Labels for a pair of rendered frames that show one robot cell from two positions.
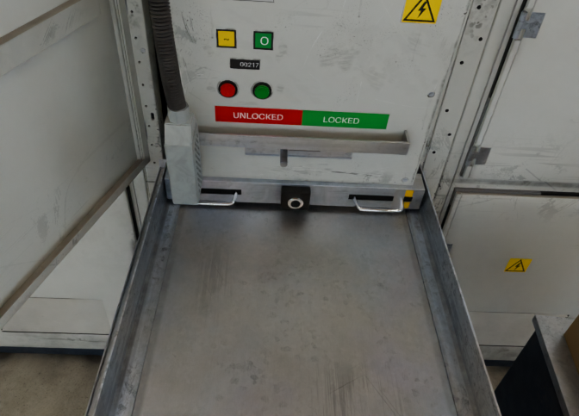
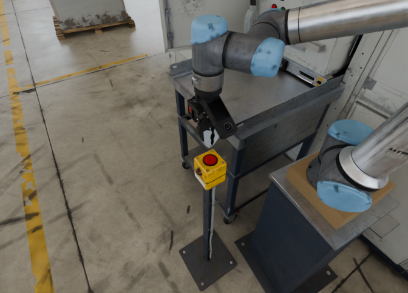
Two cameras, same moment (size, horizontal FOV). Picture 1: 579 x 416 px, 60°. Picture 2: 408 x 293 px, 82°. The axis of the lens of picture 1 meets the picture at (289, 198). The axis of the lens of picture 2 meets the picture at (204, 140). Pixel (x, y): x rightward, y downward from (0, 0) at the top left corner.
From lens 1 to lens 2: 0.88 m
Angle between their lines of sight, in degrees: 43
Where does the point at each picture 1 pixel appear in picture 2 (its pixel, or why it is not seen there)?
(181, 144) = (248, 17)
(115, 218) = not seen: hidden behind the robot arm
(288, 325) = (239, 84)
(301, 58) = not seen: outside the picture
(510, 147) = (386, 85)
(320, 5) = not seen: outside the picture
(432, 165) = (350, 83)
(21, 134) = (217, 1)
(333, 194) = (294, 67)
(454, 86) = (369, 40)
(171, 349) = not seen: hidden behind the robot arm
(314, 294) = (255, 85)
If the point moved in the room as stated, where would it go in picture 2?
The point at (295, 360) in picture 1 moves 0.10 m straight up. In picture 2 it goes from (230, 89) to (232, 71)
